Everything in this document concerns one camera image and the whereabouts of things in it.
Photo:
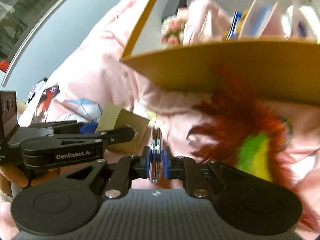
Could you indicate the orange cardboard box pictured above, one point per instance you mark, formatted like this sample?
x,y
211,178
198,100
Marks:
x,y
278,68

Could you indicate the red black photo card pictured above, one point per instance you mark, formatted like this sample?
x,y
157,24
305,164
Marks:
x,y
41,110

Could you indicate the white power bank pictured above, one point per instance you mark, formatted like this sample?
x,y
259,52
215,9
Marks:
x,y
303,21

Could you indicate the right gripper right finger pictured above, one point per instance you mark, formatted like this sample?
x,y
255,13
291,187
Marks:
x,y
194,176

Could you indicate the red green feather toy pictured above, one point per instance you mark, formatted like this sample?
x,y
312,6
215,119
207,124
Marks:
x,y
273,140

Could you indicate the person's left hand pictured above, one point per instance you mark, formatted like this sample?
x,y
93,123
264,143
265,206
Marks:
x,y
12,174

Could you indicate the white blue geometric pouch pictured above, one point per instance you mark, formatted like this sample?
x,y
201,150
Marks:
x,y
80,110

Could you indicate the blue picture book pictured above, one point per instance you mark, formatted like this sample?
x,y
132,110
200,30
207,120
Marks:
x,y
260,20

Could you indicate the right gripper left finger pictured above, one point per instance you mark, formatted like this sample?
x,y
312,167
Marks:
x,y
125,171

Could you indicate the pink fabric pouch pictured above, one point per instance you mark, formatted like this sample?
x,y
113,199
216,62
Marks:
x,y
205,20

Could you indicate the window with grey frame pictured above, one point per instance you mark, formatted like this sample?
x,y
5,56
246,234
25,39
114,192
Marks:
x,y
20,20

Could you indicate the pink cloud duvet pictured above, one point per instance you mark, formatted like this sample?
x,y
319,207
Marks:
x,y
94,72

